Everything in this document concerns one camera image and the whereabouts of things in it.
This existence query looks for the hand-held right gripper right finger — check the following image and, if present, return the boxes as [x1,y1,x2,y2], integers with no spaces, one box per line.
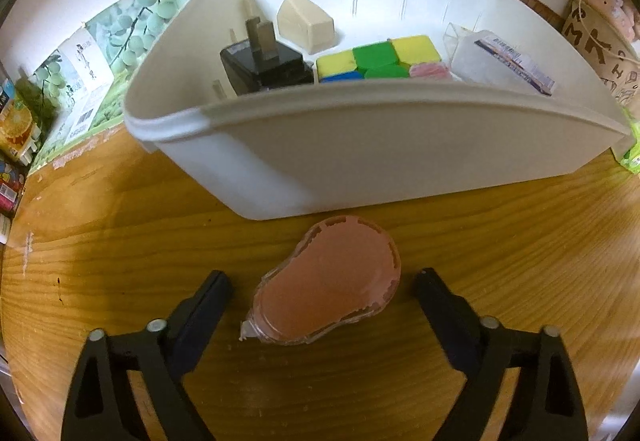
[411,267,590,441]

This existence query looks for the green tissue pack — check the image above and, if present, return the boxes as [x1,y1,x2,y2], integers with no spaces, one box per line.
[620,116,640,174]

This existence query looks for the green grape printed cardboard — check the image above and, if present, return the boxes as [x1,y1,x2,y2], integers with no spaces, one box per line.
[30,0,511,172]

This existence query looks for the black charger plug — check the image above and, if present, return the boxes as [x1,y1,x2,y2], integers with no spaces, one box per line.
[220,16,316,97]

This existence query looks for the pink can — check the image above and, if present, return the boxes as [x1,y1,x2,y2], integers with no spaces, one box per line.
[0,161,26,217]

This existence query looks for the beige wedge block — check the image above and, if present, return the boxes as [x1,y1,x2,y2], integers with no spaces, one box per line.
[276,0,336,56]

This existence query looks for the pink correction tape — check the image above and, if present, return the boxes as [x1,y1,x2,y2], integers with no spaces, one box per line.
[239,215,402,347]

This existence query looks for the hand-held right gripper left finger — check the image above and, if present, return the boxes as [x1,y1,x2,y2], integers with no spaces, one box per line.
[61,269,233,441]

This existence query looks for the brown printed cardboard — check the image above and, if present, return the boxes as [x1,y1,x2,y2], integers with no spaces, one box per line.
[505,0,566,29]

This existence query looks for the colourful puzzle cube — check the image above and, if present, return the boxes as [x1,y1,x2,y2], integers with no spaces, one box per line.
[315,35,453,84]

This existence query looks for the white labelled plastic box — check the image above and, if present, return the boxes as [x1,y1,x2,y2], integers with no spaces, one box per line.
[450,30,557,97]

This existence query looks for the printed canvas bag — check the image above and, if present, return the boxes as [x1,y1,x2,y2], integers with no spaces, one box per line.
[560,6,640,107]

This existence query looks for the white plastic storage bin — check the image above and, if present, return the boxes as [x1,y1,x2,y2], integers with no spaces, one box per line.
[122,0,633,222]

